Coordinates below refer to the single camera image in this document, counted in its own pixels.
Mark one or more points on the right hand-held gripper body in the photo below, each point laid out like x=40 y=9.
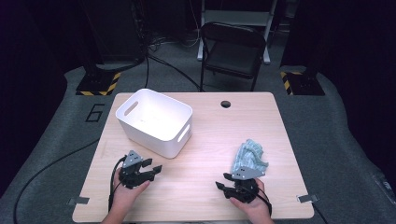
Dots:
x=246 y=189

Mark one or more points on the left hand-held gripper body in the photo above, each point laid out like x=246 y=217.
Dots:
x=132 y=174

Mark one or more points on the light blue-green cloth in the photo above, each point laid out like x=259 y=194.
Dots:
x=249 y=155

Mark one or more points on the white plastic bin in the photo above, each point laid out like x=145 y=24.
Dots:
x=155 y=118

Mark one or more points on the person's right hand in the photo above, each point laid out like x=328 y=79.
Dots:
x=257 y=208

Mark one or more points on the person's left hand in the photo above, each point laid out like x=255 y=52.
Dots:
x=124 y=197

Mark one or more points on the grey tape strip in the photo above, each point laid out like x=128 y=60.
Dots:
x=78 y=200
x=307 y=198

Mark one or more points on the black stand base striped edge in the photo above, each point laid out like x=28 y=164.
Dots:
x=303 y=84
x=96 y=82

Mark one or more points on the black folding chair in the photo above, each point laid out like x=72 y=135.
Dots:
x=232 y=56

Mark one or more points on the black equipment cabinet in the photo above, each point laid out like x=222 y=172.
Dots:
x=115 y=31

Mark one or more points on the white metal stand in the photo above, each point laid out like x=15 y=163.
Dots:
x=236 y=15

